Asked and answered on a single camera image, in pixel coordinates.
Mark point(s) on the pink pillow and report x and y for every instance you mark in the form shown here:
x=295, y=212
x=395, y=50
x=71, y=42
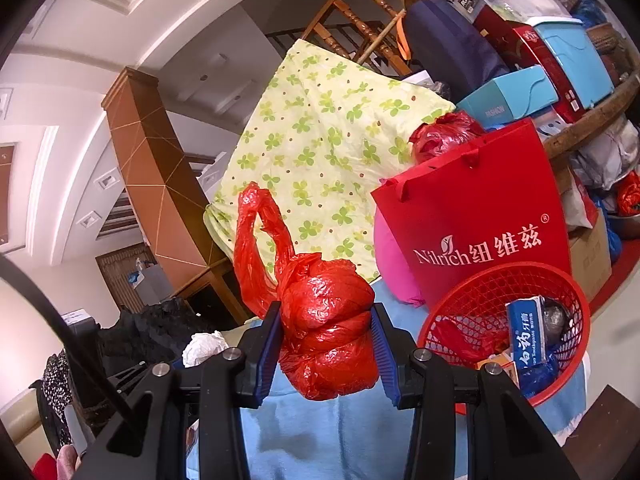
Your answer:
x=395, y=270

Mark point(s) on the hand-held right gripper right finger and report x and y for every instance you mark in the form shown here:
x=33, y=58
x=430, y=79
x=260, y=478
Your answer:
x=385, y=355

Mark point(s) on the red mesh basket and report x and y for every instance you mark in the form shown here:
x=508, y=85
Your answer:
x=480, y=285

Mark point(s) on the light blue cardboard box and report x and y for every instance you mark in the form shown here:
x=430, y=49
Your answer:
x=505, y=95

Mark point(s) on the white tissue ball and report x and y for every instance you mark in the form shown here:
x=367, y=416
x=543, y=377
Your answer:
x=205, y=347

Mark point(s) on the wooden cabinet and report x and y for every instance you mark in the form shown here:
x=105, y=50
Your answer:
x=220, y=280

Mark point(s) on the orange plastic bag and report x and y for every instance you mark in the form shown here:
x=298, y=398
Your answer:
x=629, y=195

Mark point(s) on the orange wooden pillar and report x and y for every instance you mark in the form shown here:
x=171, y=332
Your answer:
x=150, y=160

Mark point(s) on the blue white toothpaste box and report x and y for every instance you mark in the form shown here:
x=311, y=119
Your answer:
x=530, y=340

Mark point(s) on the blue blanket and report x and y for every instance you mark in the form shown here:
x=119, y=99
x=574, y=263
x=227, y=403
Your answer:
x=325, y=435

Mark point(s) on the brown lattice screen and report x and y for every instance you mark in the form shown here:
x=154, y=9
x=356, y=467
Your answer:
x=112, y=280

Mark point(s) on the light blue plastic storage box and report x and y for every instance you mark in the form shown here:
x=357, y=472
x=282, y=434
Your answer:
x=575, y=60

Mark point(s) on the red shopping bag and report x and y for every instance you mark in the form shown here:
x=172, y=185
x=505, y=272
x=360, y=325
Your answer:
x=475, y=200

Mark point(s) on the red gift box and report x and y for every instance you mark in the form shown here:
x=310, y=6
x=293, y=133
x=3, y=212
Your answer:
x=525, y=45

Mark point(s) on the grey cardboard box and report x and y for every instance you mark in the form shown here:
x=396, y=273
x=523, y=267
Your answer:
x=155, y=285

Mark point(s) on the round wooden table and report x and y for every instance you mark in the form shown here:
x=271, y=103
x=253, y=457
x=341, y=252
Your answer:
x=600, y=115

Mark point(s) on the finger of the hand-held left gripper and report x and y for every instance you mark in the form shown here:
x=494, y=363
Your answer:
x=127, y=375

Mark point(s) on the dark wooden stool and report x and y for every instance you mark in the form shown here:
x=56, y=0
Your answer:
x=605, y=435

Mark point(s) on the floral yellow-green sheet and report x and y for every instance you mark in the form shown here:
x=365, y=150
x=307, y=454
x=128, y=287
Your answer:
x=320, y=135

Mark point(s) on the brown cardboard box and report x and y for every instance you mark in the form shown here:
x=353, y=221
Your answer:
x=590, y=255

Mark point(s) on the grey plastic bag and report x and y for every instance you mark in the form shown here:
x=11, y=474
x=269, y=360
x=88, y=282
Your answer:
x=605, y=155

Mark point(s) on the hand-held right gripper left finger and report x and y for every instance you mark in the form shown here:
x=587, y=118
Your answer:
x=267, y=355

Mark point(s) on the black fuzzy garment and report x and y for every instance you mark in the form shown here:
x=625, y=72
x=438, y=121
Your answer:
x=150, y=320

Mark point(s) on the black white spotted cloth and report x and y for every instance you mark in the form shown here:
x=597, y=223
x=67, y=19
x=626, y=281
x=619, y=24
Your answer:
x=55, y=380

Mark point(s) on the blue plastic bag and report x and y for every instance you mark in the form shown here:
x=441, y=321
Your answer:
x=542, y=375

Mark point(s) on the knotted red plastic bag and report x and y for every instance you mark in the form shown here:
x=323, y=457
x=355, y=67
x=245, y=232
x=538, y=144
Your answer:
x=325, y=320

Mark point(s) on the shiny red plastic bag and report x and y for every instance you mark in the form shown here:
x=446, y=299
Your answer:
x=445, y=135

